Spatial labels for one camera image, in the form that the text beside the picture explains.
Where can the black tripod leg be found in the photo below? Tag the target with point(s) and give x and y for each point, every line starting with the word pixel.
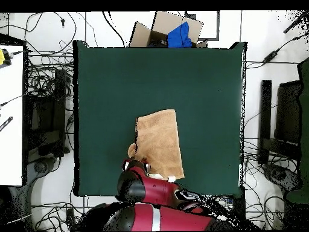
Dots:
pixel 295 23

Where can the blue garment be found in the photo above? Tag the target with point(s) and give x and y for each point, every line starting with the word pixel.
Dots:
pixel 179 37

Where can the black floor box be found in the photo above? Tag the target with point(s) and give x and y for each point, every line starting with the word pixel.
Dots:
pixel 240 205

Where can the open cardboard box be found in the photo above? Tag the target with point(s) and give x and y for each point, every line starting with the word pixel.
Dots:
pixel 166 21

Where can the dark green fabric piece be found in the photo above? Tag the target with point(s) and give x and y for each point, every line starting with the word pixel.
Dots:
pixel 304 120

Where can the white desk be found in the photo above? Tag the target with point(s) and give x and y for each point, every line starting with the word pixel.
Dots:
pixel 10 120

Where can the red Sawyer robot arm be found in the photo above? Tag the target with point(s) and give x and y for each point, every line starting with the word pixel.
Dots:
pixel 157 191

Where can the black power adapter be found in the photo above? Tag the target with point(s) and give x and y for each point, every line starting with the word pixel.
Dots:
pixel 270 56

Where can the dark square floor frame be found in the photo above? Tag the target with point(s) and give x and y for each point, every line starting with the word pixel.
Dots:
pixel 218 29

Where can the black power strip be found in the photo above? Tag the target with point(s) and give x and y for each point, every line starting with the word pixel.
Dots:
pixel 71 218

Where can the black upright bar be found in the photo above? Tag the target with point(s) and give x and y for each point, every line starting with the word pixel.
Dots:
pixel 265 116

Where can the yellow and black device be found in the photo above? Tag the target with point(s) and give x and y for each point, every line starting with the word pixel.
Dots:
pixel 3 58

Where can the black flat strip tool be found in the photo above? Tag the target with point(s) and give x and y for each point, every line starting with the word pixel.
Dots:
pixel 6 123

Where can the tan terry towel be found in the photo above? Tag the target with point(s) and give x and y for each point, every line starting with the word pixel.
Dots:
pixel 159 140

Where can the dark green table cloth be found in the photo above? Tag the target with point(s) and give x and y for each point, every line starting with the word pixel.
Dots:
pixel 108 84

